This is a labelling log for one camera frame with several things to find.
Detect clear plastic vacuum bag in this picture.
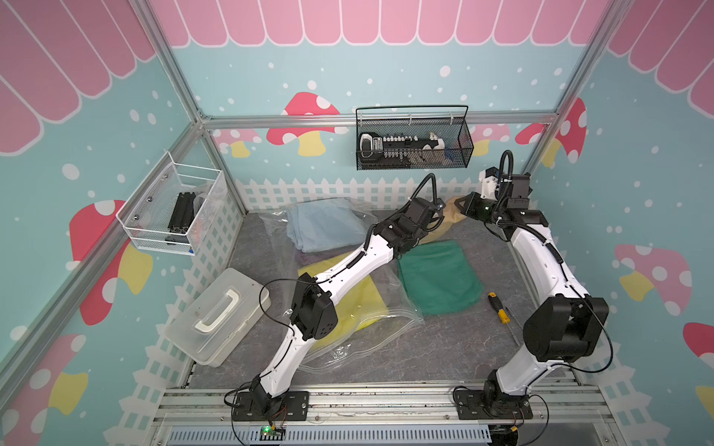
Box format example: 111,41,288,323
257,196,426,374

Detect black part in white basket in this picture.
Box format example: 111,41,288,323
165,193,196,245

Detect white black items in basket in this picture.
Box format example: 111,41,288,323
356,132,453,168

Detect tan garment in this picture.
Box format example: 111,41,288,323
419,197,467,245

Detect yellow green folded garment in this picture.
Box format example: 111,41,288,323
307,267,393,361

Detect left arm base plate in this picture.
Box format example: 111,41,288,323
228,391,310,423

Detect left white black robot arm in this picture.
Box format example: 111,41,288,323
224,173,446,420

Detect translucent plastic storage box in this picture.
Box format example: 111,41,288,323
165,269,271,368

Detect white wire mesh basket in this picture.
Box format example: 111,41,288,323
116,152,228,256

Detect black wire mesh basket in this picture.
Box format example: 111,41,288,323
354,105,474,170

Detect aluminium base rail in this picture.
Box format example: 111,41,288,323
144,378,626,445

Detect small green circuit board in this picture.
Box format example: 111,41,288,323
258,426,286,442

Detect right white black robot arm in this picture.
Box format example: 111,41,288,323
457,151,609,416

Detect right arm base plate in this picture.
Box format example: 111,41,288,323
452,386,533,424

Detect light blue folded garment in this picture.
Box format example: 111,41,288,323
286,198,377,253

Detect yellow black screwdriver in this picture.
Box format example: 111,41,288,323
488,292,522,347

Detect green trousers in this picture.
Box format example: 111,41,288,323
398,240,483,316

